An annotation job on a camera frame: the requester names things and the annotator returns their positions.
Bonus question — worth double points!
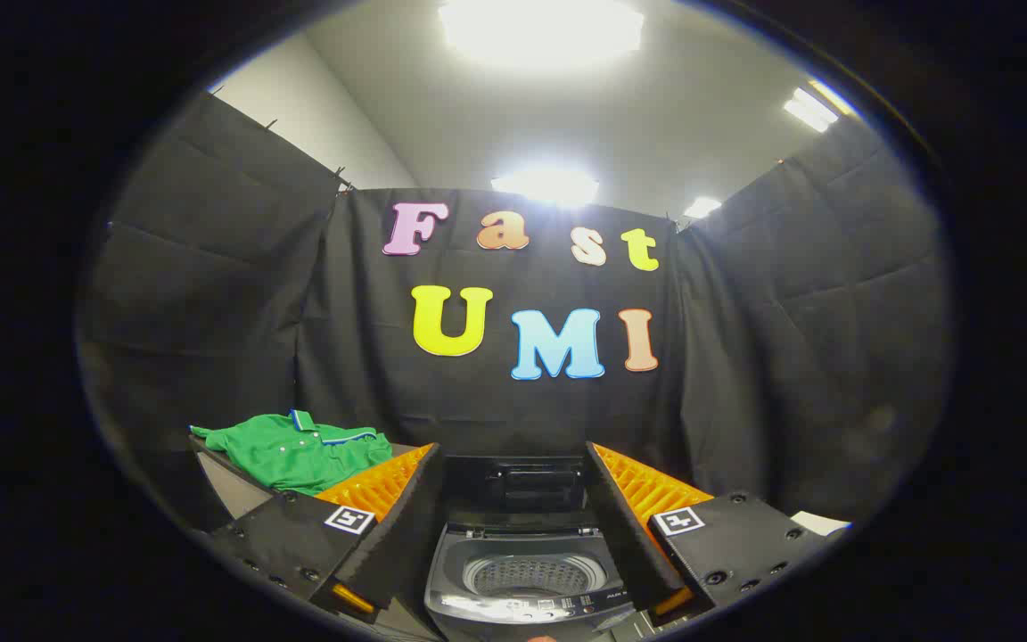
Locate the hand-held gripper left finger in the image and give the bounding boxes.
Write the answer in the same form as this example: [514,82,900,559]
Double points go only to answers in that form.
[210,443,448,625]

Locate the white flat object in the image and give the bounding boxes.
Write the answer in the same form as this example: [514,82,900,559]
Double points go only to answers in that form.
[790,511,851,537]

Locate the grey washing machine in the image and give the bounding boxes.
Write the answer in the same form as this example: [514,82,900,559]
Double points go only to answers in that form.
[424,455,657,642]

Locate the grey side cabinet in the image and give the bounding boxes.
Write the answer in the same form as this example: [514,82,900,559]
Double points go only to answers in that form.
[188,432,421,536]

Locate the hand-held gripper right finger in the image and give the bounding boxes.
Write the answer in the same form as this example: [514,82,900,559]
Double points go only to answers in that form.
[585,441,835,630]

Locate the dark glass washing machine lid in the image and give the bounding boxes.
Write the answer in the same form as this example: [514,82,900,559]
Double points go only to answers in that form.
[444,455,588,534]

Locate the black backdrop cloth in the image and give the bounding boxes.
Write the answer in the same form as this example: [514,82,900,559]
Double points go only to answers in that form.
[77,89,956,536]

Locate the green polo shirt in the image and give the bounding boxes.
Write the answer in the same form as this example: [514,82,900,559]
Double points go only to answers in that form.
[190,409,394,497]

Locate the large ceiling light panel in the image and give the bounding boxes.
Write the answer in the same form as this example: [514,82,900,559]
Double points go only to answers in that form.
[438,0,645,69]

